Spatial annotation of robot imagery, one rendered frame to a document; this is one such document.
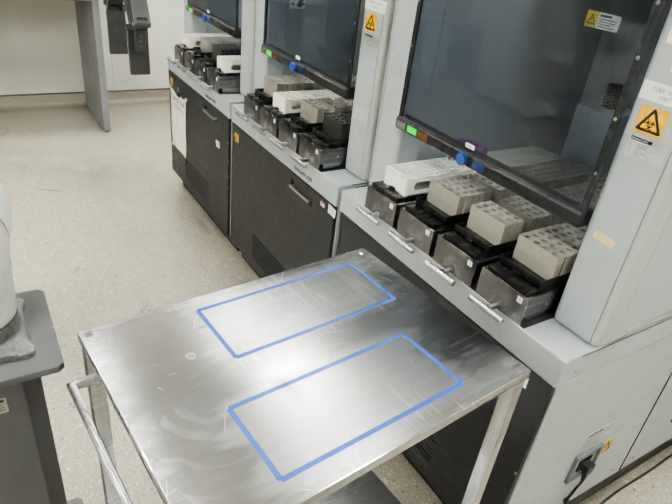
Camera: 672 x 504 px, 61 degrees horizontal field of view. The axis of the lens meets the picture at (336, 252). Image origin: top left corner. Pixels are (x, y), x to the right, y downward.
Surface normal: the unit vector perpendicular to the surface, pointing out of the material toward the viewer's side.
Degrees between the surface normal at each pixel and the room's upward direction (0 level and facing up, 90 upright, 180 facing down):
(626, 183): 90
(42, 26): 90
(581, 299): 90
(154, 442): 0
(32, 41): 90
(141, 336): 0
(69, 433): 0
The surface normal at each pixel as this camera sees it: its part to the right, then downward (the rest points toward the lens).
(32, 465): 0.51, 0.48
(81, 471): 0.11, -0.86
